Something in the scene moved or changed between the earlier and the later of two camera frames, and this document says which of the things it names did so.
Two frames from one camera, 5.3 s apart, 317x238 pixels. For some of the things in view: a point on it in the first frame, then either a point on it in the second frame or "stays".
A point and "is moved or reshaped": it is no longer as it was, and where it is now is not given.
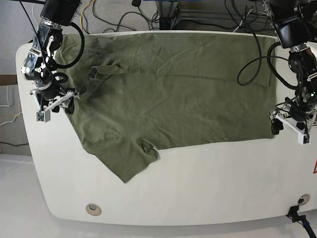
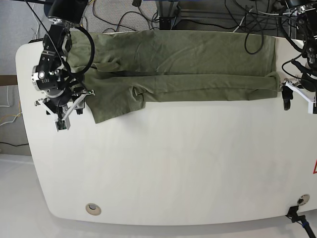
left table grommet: (93, 209) stays
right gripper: (297, 115) to (307, 87)
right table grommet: (303, 199) stays
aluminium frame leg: (169, 13) stays
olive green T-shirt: (166, 89) is moved or reshaped
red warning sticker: (315, 169) stays
